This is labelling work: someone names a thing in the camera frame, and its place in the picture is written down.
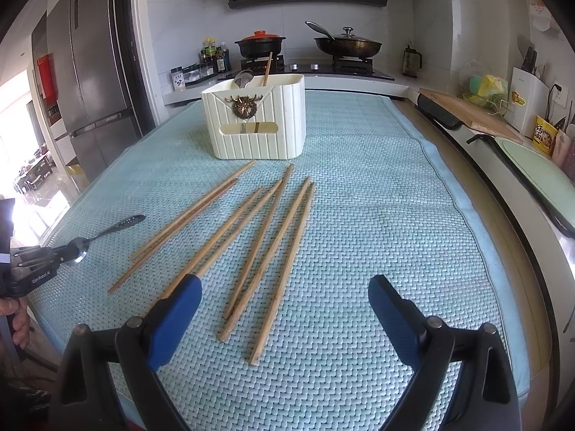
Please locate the metal spoon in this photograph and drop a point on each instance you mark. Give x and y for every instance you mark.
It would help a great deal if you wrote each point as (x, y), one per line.
(242, 78)
(112, 230)

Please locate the black tray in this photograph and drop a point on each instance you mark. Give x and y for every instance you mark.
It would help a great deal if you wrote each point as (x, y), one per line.
(438, 114)

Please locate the black pot with red lid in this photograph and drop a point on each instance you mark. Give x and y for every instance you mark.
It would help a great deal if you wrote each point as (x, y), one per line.
(260, 45)

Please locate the black gas stove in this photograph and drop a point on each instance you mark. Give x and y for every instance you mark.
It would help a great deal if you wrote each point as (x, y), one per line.
(314, 68)

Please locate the dark wok with glass lid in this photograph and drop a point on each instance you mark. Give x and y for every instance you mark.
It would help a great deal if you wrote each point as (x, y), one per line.
(348, 46)

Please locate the cream ribbed utensil holder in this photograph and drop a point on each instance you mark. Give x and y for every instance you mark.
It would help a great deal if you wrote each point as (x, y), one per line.
(269, 121)

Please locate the light green tray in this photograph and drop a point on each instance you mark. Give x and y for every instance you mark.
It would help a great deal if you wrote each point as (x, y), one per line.
(534, 175)

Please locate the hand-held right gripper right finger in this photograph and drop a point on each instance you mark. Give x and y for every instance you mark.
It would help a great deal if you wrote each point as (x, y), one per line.
(391, 309)

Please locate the white wall socket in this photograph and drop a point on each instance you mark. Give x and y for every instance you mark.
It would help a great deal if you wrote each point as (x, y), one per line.
(559, 94)

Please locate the light blue woven mat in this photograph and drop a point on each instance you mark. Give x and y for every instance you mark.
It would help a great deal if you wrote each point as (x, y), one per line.
(359, 233)

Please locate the row of clear spice jars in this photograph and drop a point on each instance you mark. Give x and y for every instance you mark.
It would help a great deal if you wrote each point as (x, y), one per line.
(200, 74)

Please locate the labelled spice jar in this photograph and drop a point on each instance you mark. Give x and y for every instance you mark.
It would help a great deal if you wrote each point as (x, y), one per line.
(178, 80)

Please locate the red panel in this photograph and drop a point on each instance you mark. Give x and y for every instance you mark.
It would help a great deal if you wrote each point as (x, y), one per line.
(47, 78)

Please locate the oil bottle with yellow cap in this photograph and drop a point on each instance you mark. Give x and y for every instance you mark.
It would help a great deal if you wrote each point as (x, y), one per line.
(209, 50)

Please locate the person's left hand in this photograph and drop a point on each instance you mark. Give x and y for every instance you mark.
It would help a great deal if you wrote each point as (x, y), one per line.
(18, 327)

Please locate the pink bottle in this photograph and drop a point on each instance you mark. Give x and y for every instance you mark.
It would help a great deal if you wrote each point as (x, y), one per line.
(561, 148)

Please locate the wooden cutting board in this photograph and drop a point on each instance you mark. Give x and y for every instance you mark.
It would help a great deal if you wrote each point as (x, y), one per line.
(476, 116)

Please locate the dark sauce bottle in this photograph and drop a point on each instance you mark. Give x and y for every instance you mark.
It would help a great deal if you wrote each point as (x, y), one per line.
(223, 58)

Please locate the glass kettle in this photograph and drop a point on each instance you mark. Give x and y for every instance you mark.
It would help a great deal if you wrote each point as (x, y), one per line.
(411, 63)

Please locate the white knife block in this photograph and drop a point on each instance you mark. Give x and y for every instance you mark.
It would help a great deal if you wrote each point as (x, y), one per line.
(530, 98)

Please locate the yellow green plastic bag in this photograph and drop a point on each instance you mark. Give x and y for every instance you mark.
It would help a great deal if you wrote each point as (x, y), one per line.
(489, 90)

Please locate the grey steel refrigerator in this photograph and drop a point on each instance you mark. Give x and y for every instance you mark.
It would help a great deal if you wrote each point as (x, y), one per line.
(90, 76)

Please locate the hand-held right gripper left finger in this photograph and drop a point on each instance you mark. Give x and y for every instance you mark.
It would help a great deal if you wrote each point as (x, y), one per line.
(179, 305)

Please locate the yellow instant noodle cup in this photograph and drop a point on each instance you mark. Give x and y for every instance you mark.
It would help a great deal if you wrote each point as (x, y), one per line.
(544, 134)

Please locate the white red wall hanging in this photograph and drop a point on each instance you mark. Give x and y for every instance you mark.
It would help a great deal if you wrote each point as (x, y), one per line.
(539, 13)

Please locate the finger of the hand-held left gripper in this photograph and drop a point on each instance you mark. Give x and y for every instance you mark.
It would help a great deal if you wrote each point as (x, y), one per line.
(45, 250)
(40, 264)

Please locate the wooden chopstick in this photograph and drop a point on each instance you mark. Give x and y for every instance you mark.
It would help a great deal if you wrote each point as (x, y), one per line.
(175, 233)
(260, 240)
(251, 211)
(267, 69)
(265, 258)
(284, 274)
(193, 211)
(224, 226)

